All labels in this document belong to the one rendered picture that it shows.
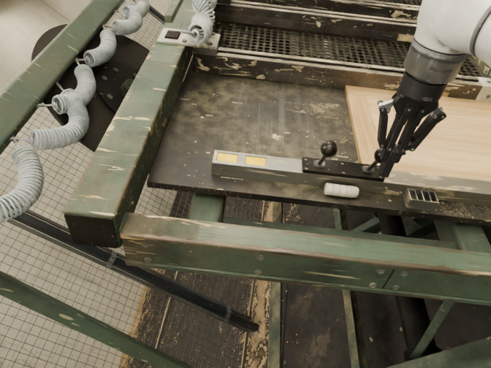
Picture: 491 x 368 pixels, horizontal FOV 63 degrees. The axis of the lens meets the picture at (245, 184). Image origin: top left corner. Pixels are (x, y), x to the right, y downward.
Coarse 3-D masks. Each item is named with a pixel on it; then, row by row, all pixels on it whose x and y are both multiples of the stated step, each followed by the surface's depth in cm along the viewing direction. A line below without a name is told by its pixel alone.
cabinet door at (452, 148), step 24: (360, 96) 128; (384, 96) 129; (360, 120) 118; (456, 120) 123; (480, 120) 124; (360, 144) 110; (432, 144) 113; (456, 144) 114; (480, 144) 115; (408, 168) 104; (432, 168) 105; (456, 168) 106; (480, 168) 107
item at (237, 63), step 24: (192, 0) 121; (216, 48) 125; (216, 72) 133; (240, 72) 132; (264, 72) 132; (288, 72) 131; (312, 72) 131; (336, 72) 130; (360, 72) 129; (384, 72) 130; (456, 96) 133; (480, 96) 132
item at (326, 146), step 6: (324, 144) 86; (330, 144) 86; (336, 144) 87; (324, 150) 86; (330, 150) 86; (336, 150) 86; (324, 156) 91; (330, 156) 87; (318, 162) 96; (324, 162) 97
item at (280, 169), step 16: (240, 160) 98; (272, 160) 99; (288, 160) 99; (240, 176) 98; (256, 176) 98; (272, 176) 98; (288, 176) 97; (304, 176) 97; (320, 176) 97; (400, 176) 98; (416, 176) 99; (432, 176) 99; (384, 192) 99; (400, 192) 98; (448, 192) 97; (464, 192) 97; (480, 192) 97
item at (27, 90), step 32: (96, 0) 182; (64, 32) 156; (96, 32) 172; (32, 64) 137; (64, 64) 147; (0, 96) 122; (32, 96) 129; (0, 128) 116; (0, 288) 100; (32, 288) 106; (64, 320) 110; (96, 320) 117; (128, 352) 121; (160, 352) 130; (416, 352) 128
